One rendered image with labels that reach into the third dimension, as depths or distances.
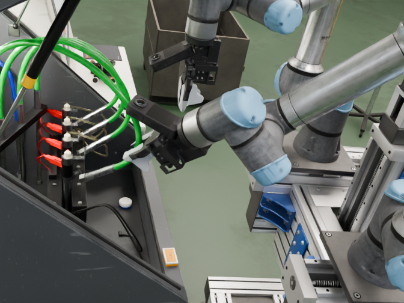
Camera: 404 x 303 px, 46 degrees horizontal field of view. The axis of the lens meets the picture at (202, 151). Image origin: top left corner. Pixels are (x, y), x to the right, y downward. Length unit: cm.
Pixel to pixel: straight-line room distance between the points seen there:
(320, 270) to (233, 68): 269
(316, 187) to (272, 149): 71
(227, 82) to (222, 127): 295
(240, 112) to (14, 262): 50
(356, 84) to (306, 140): 60
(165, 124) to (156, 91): 281
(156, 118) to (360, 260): 57
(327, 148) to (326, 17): 39
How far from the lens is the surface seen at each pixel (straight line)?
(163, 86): 372
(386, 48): 93
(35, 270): 98
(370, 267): 117
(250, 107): 82
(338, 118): 147
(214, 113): 85
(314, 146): 150
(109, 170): 110
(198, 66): 118
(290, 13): 109
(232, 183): 310
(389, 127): 130
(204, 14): 113
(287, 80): 153
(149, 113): 94
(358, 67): 93
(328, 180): 159
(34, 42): 102
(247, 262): 260
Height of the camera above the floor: 180
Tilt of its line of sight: 33 degrees down
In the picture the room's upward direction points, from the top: 11 degrees clockwise
